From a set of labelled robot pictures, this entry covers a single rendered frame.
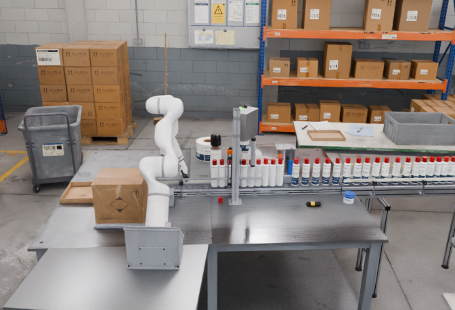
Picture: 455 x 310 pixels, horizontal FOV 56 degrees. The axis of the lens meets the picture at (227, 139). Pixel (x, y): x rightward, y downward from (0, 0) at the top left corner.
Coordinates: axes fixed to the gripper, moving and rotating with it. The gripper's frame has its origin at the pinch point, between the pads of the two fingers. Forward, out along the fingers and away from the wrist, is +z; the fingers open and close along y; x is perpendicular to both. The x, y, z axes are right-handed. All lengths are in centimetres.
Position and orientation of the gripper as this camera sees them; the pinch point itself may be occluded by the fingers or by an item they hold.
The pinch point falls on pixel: (186, 178)
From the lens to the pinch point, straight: 308.3
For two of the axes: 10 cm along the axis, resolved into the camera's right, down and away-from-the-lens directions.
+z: 3.3, 8.8, 3.5
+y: -0.6, -3.5, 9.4
